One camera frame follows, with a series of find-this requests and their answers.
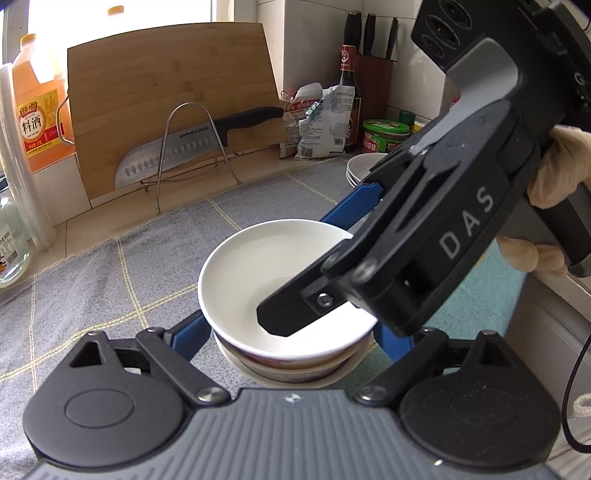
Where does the orange cooking wine jug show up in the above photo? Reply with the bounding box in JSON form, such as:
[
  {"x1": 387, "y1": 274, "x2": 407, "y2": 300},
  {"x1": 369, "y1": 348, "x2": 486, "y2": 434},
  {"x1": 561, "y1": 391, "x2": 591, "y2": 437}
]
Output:
[{"x1": 12, "y1": 33, "x2": 75, "y2": 172}]

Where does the white clipped plastic bag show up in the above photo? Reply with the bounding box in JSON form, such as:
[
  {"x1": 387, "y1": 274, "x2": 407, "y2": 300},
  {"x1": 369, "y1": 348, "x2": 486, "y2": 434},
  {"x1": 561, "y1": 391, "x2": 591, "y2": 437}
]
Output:
[{"x1": 296, "y1": 85, "x2": 349, "y2": 160}]

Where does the red white packet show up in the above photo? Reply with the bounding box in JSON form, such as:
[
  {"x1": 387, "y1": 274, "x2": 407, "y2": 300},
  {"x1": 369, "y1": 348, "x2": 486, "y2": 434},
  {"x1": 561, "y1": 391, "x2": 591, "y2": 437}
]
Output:
[{"x1": 280, "y1": 82, "x2": 322, "y2": 159}]

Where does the dark red knife block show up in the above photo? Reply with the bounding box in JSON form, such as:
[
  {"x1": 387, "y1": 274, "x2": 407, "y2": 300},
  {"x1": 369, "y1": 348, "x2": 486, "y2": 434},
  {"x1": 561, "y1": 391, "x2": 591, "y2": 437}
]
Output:
[{"x1": 339, "y1": 11, "x2": 399, "y2": 152}]

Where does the teal cloth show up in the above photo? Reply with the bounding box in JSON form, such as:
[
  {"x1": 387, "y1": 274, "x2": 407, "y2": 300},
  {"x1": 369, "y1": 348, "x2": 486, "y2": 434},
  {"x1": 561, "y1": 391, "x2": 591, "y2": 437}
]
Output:
[{"x1": 426, "y1": 242, "x2": 526, "y2": 339}]

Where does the floral bowl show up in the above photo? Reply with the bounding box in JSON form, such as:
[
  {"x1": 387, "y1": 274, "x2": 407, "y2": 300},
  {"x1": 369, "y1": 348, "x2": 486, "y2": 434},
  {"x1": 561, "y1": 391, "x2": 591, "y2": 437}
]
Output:
[
  {"x1": 213, "y1": 333, "x2": 373, "y2": 383},
  {"x1": 218, "y1": 343, "x2": 378, "y2": 388}
]

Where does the dark soy sauce bottle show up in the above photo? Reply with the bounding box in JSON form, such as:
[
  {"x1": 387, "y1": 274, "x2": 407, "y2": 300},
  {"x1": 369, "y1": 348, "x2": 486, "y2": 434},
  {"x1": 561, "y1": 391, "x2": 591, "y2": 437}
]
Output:
[{"x1": 339, "y1": 44, "x2": 362, "y2": 152}]

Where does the wire board stand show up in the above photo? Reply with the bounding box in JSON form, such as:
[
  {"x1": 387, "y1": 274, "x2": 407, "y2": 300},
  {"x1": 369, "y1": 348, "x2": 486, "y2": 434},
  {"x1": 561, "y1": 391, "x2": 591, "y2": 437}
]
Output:
[{"x1": 115, "y1": 102, "x2": 252, "y2": 214}]

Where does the bamboo cutting board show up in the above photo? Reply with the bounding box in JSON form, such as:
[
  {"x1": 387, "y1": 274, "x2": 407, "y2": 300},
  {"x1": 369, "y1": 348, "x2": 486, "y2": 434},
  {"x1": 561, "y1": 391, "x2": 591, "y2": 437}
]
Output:
[{"x1": 67, "y1": 22, "x2": 281, "y2": 200}]

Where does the green lid sauce jar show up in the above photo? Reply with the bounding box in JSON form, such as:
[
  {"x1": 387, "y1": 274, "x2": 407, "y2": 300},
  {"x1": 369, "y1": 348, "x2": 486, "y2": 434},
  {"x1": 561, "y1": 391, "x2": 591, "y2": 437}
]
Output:
[{"x1": 363, "y1": 119, "x2": 411, "y2": 153}]

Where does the black handled santoku knife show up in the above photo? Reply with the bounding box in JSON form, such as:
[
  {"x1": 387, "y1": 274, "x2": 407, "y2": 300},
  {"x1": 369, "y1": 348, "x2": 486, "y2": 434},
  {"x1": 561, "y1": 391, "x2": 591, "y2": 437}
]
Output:
[{"x1": 114, "y1": 106, "x2": 283, "y2": 189}]

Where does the white bowl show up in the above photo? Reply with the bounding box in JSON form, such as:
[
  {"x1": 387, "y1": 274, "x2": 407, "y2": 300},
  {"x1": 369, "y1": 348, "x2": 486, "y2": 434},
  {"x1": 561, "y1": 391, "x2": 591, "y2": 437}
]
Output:
[{"x1": 198, "y1": 219, "x2": 377, "y2": 368}]

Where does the green lid small jar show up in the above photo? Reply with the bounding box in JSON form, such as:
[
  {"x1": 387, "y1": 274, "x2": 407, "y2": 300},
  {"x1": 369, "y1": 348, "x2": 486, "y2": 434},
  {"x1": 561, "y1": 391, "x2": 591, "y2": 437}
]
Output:
[{"x1": 399, "y1": 110, "x2": 416, "y2": 129}]

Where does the large clear glass jar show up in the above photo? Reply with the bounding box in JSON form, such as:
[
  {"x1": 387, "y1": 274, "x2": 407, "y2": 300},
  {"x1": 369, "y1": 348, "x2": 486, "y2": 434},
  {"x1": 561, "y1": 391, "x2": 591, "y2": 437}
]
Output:
[{"x1": 0, "y1": 175, "x2": 30, "y2": 288}]

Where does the grey checked dish mat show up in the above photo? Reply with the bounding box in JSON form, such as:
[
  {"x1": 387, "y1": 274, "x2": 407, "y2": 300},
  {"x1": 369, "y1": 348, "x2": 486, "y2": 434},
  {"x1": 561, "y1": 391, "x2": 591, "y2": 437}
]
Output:
[{"x1": 1, "y1": 159, "x2": 349, "y2": 479}]

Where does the white plate with fruit print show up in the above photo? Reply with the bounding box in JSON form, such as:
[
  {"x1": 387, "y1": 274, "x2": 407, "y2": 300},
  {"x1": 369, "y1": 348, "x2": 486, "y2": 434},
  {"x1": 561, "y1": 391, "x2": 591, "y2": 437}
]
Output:
[{"x1": 346, "y1": 153, "x2": 387, "y2": 176}]

